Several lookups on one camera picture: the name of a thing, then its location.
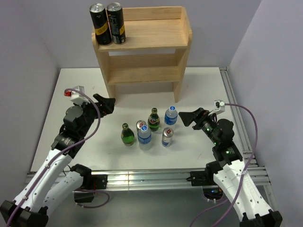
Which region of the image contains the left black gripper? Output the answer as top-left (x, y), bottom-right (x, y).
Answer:
top-left (73, 94), bottom-right (115, 137)

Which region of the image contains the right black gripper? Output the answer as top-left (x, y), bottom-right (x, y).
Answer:
top-left (178, 107), bottom-right (220, 145)

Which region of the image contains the clear water bottle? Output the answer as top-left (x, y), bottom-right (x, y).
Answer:
top-left (138, 125), bottom-right (152, 151)
top-left (164, 105), bottom-right (178, 130)

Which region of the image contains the silver blue energy can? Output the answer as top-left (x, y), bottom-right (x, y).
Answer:
top-left (161, 127), bottom-right (174, 147)

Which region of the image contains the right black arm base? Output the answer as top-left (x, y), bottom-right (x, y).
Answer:
top-left (186, 167), bottom-right (223, 199)

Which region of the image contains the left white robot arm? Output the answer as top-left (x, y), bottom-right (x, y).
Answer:
top-left (0, 89), bottom-right (116, 227)

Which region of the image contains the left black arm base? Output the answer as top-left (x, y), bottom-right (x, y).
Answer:
top-left (70, 164), bottom-right (110, 209)

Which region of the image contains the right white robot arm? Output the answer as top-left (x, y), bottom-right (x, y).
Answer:
top-left (179, 108), bottom-right (283, 227)

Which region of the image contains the wooden three-tier shelf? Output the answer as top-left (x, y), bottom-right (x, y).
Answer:
top-left (91, 6), bottom-right (193, 102)

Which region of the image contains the right green glass bottle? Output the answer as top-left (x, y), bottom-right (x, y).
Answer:
top-left (148, 107), bottom-right (160, 132)

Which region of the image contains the green glass bottle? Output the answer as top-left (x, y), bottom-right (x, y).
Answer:
top-left (148, 107), bottom-right (160, 132)
top-left (121, 123), bottom-right (134, 146)

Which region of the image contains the rear silver red-tab can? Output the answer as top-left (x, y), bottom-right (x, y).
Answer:
top-left (136, 120), bottom-right (146, 132)

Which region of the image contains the left green glass bottle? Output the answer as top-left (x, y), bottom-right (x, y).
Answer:
top-left (121, 123), bottom-right (134, 146)

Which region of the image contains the left black yellow can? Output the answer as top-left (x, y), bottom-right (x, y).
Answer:
top-left (89, 3), bottom-right (112, 45)

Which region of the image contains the black yellow can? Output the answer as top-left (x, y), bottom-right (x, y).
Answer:
top-left (89, 3), bottom-right (112, 45)
top-left (107, 2), bottom-right (126, 44)

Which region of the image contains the right black yellow can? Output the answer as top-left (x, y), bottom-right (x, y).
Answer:
top-left (107, 2), bottom-right (126, 44)

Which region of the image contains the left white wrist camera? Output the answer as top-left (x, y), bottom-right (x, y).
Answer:
top-left (64, 86), bottom-right (89, 105)

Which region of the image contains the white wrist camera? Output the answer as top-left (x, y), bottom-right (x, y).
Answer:
top-left (64, 86), bottom-right (89, 105)
top-left (209, 100), bottom-right (225, 115)

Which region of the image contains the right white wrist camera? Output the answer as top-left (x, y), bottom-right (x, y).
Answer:
top-left (209, 100), bottom-right (225, 115)

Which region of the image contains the aluminium right rail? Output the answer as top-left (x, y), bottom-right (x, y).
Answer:
top-left (219, 67), bottom-right (252, 162)

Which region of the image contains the aluminium rail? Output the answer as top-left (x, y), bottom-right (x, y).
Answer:
top-left (219, 67), bottom-right (252, 162)
top-left (25, 165), bottom-right (270, 192)

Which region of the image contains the aluminium front rail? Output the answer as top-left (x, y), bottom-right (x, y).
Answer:
top-left (25, 165), bottom-right (270, 192)

